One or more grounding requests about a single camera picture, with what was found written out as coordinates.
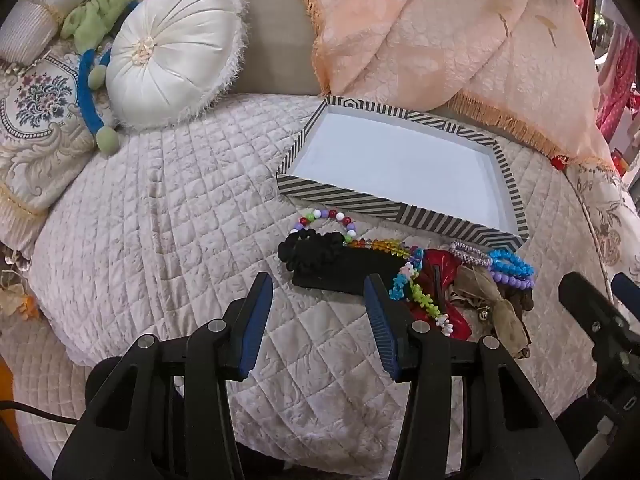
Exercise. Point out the beige upholstered headboard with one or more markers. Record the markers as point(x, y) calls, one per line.
point(280, 45)

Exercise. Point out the striped beige cushion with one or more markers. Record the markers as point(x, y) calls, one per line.
point(22, 35)

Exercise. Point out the green and blue plush toy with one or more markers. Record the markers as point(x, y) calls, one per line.
point(100, 15)

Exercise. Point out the cream quilted bedspread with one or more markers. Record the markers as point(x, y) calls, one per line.
point(165, 220)

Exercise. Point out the floral embroidered cushion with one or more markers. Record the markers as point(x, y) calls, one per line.
point(45, 135)

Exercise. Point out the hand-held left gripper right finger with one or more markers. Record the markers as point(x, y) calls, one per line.
point(381, 327)

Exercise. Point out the small red object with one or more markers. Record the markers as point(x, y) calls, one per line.
point(557, 161)

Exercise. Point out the orange fabric flowers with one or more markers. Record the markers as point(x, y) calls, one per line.
point(15, 300)

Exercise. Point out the black scrunchie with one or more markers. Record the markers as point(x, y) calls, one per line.
point(300, 250)

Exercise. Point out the beige leopard print bow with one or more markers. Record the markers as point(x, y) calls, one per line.
point(505, 320)

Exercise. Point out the peach fringed blanket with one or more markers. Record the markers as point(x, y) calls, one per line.
point(425, 35)

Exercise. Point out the red bow hair clip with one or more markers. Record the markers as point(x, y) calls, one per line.
point(441, 265)

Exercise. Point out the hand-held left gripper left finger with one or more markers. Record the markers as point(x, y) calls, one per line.
point(254, 327)

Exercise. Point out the round white satin pillow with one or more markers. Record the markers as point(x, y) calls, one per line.
point(170, 55)

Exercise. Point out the striped hexagonal tray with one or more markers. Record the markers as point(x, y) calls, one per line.
point(400, 160)

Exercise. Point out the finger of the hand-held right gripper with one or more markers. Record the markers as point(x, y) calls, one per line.
point(629, 290)
point(587, 305)

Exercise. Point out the cream floral cushion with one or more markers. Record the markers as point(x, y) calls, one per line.
point(605, 220)

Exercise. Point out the black fabric pouch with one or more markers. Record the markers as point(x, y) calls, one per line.
point(340, 271)

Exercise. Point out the pink dotted hanging garment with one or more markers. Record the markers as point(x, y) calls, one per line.
point(620, 90)

